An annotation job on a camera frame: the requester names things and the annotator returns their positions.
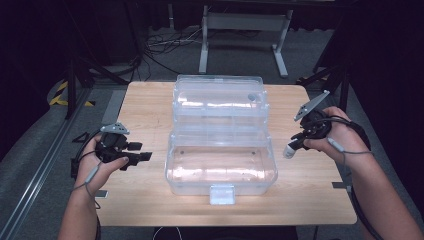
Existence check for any thin white cable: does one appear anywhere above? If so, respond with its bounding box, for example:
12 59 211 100
152 226 185 240

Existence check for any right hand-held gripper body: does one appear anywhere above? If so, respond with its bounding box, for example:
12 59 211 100
293 89 333 142

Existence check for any grey wrist strap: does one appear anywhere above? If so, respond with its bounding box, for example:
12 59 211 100
326 136 374 168
71 162 103 210

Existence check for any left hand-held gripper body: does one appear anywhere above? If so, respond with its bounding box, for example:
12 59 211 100
94 122 138 164

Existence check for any clear plastic storage box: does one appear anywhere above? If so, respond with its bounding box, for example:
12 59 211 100
164 74 279 206

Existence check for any tangle of floor cables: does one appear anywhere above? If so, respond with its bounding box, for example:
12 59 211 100
141 25 201 83

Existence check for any small white bottle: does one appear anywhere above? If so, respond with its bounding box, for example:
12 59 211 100
282 138 300 160

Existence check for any grey metal table frame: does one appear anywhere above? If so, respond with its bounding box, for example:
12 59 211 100
198 4 294 79

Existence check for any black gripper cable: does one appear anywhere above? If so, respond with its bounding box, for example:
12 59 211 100
69 127 103 180
301 114 384 240

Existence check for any black metal stand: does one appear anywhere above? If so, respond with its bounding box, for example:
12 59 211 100
63 0 143 120
296 61 352 114

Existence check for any person's left hand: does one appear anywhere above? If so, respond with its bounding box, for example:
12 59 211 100
74 133 130 198

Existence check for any person's right hand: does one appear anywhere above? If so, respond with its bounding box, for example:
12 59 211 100
303 105 372 168

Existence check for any metal floor rail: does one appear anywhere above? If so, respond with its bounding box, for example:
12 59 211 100
0 87 92 240

